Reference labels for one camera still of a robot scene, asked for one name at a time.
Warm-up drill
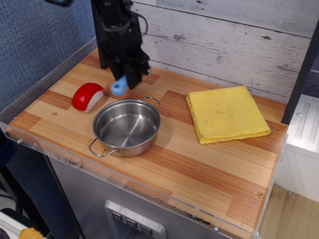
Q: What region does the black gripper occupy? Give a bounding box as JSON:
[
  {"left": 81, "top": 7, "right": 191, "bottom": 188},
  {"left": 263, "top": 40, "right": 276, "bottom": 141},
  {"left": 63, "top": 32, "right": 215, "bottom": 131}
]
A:
[{"left": 102, "top": 14, "right": 151, "bottom": 90}]

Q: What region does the blue handled grey spoon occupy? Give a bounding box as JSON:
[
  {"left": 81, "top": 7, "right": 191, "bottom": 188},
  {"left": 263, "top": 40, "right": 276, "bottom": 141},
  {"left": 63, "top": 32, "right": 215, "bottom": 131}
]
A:
[{"left": 110, "top": 75, "right": 128, "bottom": 97}]

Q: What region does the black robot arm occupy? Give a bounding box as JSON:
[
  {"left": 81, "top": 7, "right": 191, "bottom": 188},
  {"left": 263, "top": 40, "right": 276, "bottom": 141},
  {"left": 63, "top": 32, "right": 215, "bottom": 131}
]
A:
[{"left": 91, "top": 0, "right": 151, "bottom": 90}]

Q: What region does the stainless steel pot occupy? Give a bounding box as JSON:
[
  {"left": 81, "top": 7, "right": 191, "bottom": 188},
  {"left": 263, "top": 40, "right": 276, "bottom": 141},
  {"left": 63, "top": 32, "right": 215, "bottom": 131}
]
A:
[{"left": 89, "top": 97, "right": 161, "bottom": 157}]

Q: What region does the folded yellow cloth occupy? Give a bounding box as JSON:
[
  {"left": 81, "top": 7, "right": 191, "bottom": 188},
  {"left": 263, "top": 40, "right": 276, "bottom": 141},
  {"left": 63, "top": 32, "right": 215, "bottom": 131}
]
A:
[{"left": 186, "top": 86, "right": 271, "bottom": 144}]

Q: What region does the clear acrylic table guard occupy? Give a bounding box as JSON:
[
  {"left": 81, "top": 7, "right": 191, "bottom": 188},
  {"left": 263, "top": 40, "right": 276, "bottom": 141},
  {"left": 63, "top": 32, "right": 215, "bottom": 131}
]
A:
[{"left": 0, "top": 40, "right": 288, "bottom": 239}]

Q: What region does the silver dispenser button panel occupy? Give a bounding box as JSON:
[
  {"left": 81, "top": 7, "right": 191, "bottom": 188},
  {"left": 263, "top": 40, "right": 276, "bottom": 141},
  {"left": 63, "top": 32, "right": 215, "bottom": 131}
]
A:
[{"left": 104, "top": 200, "right": 166, "bottom": 239}]

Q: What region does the white grooved block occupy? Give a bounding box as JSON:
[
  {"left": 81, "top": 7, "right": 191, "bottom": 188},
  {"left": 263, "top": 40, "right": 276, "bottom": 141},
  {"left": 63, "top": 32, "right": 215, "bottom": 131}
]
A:
[{"left": 287, "top": 94, "right": 319, "bottom": 153}]

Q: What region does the dark grey left post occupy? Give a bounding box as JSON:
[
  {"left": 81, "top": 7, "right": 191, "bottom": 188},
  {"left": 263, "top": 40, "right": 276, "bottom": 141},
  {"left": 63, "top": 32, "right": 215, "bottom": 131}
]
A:
[{"left": 91, "top": 0, "right": 109, "bottom": 69}]

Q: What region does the dark grey post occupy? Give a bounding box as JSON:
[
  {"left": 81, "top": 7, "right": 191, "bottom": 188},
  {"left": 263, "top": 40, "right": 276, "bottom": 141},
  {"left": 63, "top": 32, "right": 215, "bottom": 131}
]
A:
[
  {"left": 91, "top": 0, "right": 109, "bottom": 69},
  {"left": 281, "top": 24, "right": 319, "bottom": 125}
]

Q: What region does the dark grey right post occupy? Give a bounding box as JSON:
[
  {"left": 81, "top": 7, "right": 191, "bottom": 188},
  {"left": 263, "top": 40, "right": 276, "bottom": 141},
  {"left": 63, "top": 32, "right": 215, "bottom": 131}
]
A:
[{"left": 281, "top": 24, "right": 319, "bottom": 125}]

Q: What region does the black and yellow cable bundle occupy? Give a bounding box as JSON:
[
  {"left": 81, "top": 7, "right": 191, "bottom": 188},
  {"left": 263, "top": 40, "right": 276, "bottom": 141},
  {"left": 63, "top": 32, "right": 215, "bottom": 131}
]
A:
[{"left": 0, "top": 224, "right": 44, "bottom": 239}]

